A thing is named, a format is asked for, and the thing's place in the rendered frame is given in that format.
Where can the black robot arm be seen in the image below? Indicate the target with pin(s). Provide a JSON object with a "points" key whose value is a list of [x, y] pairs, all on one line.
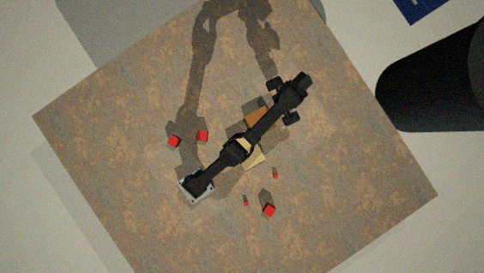
{"points": [[291, 95]]}

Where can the red square block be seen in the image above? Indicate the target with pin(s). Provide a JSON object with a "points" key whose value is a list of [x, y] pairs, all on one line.
{"points": [[174, 141], [202, 135], [269, 210]]}

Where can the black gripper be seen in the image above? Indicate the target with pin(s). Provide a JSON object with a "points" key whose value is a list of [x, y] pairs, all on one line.
{"points": [[276, 83]]}

